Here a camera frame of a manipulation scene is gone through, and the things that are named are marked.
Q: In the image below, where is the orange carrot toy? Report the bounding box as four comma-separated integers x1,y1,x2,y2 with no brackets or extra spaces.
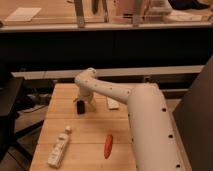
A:
104,134,113,159

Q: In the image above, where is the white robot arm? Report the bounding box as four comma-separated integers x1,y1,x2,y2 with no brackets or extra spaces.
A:
75,68,184,171

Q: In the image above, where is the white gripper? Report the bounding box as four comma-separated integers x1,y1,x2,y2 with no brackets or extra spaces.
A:
78,89,96,110

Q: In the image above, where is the black eraser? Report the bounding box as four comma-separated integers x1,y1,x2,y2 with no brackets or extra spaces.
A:
76,101,85,114

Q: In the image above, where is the black chair left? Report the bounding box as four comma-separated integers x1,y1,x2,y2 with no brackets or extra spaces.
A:
0,77,24,162

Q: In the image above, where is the dark panel right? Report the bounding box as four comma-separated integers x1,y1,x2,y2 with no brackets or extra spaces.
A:
173,56,213,171

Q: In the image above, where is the white tube bottle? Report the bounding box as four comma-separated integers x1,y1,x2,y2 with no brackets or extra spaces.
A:
47,126,72,168

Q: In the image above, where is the white paper sheet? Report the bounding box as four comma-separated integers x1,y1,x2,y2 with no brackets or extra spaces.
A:
5,7,41,22

